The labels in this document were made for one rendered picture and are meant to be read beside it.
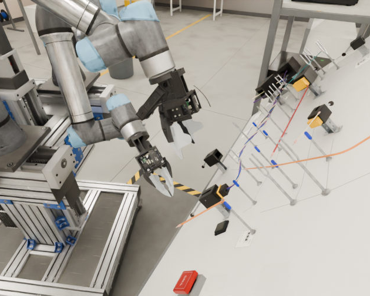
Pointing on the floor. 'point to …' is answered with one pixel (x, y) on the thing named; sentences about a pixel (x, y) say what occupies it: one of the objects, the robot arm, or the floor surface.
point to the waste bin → (122, 70)
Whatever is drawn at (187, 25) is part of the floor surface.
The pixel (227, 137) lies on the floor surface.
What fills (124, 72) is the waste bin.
